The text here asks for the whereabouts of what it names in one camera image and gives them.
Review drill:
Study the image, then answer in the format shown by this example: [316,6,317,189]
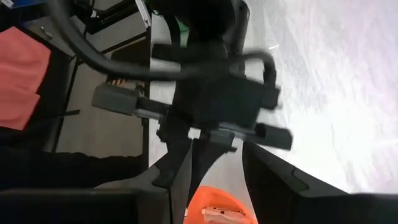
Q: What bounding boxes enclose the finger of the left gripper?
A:
[189,136,239,205]
[157,118,193,147]

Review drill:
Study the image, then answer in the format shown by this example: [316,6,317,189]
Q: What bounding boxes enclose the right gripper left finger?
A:
[0,139,194,224]

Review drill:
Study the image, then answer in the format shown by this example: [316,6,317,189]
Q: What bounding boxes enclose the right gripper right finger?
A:
[243,141,398,224]

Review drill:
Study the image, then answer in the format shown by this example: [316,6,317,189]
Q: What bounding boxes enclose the orange plastic bucket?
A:
[183,185,259,224]

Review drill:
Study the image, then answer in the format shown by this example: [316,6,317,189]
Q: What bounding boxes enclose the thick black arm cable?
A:
[45,0,278,86]

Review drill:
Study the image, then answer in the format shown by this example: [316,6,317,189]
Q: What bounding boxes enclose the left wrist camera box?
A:
[172,73,281,129]

